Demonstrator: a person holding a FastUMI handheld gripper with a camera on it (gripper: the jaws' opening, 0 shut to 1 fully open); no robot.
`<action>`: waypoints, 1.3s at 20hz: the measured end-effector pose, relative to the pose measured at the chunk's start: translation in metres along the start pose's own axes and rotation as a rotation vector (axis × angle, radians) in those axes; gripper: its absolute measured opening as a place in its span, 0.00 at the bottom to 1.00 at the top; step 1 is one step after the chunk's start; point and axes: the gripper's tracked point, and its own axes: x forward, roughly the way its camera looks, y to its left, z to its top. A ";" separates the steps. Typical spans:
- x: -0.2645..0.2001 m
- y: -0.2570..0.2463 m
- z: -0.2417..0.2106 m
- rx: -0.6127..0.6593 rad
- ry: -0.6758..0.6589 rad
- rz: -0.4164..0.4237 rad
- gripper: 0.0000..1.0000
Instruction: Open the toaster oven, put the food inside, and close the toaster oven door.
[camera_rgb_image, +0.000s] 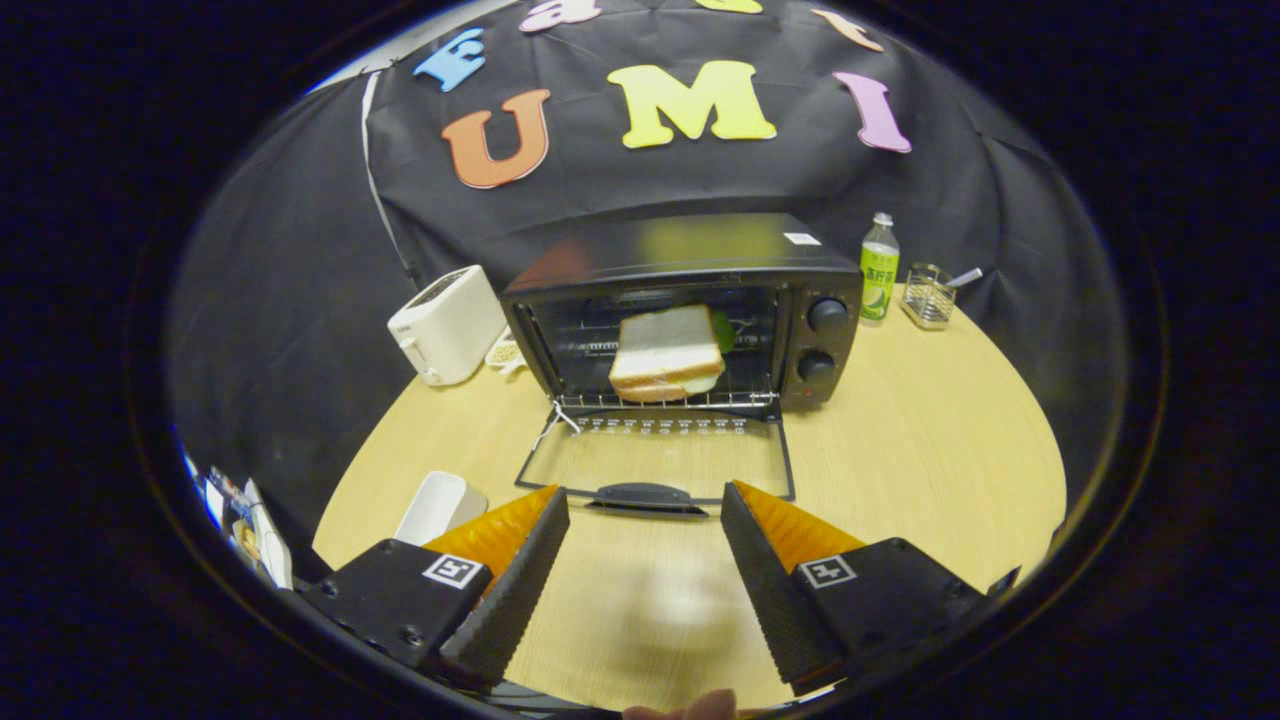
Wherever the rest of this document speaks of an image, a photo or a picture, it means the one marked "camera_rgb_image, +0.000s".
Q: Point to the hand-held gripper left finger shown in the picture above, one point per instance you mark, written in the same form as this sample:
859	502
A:
515	590

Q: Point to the white bread sandwich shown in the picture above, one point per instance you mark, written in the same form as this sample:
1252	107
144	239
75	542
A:
665	350

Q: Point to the metal spoon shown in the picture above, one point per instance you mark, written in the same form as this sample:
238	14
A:
966	277

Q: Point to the green label drink bottle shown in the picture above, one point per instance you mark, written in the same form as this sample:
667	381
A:
879	280

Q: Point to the black toaster oven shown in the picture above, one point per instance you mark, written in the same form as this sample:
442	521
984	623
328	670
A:
700	245

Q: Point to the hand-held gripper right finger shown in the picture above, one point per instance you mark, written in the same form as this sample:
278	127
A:
770	590

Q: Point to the white bread toaster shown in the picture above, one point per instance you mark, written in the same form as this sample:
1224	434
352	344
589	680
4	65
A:
450	325

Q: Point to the stack of printed magazines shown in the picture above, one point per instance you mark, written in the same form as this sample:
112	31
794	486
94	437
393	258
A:
255	530

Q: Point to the white rectangular food tray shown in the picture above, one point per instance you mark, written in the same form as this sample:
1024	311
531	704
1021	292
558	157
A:
440	505

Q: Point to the small white dish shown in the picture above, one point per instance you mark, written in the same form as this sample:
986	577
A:
503	353

